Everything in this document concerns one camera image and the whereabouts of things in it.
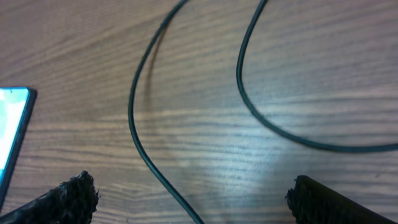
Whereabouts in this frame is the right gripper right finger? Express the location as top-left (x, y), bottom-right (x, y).
top-left (285, 175), bottom-right (397, 224)

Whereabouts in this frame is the black USB charging cable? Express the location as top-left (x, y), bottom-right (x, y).
top-left (127, 0), bottom-right (398, 224)

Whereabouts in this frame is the blue Galaxy smartphone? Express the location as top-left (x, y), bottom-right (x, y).
top-left (1, 86), bottom-right (37, 204)

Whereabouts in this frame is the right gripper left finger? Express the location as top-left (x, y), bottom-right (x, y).
top-left (1, 170), bottom-right (99, 224)

